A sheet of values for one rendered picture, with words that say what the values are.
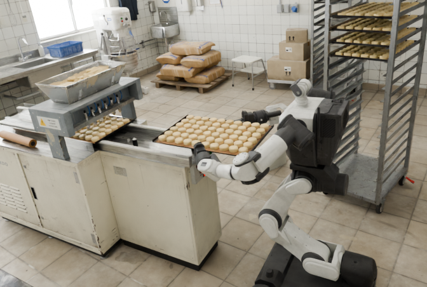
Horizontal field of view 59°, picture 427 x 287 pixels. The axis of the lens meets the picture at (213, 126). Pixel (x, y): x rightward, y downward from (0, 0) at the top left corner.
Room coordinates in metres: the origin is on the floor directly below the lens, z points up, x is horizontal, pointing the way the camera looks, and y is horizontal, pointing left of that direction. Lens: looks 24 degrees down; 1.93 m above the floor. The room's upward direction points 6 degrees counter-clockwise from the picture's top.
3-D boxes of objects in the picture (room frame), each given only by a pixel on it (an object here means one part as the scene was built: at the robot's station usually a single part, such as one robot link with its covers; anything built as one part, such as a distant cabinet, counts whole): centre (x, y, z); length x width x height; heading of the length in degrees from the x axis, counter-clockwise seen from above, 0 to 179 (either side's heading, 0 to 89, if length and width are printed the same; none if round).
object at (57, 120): (2.51, 0.83, 1.01); 0.72 x 0.33 x 0.34; 149
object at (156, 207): (2.24, 0.40, 0.45); 0.70 x 0.34 x 0.90; 59
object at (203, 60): (6.12, 0.07, 0.47); 0.72 x 0.42 x 0.17; 148
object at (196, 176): (2.05, 0.09, 0.77); 0.24 x 0.04 x 0.14; 149
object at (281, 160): (3.28, -0.51, 0.08); 0.30 x 0.22 x 0.16; 121
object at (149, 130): (2.69, 0.86, 0.87); 2.01 x 0.03 x 0.07; 59
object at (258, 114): (2.17, -0.25, 1.00); 0.12 x 0.10 x 0.13; 105
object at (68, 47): (5.53, 2.01, 0.95); 0.40 x 0.30 x 0.14; 145
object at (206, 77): (6.14, 0.03, 0.19); 0.72 x 0.42 x 0.15; 147
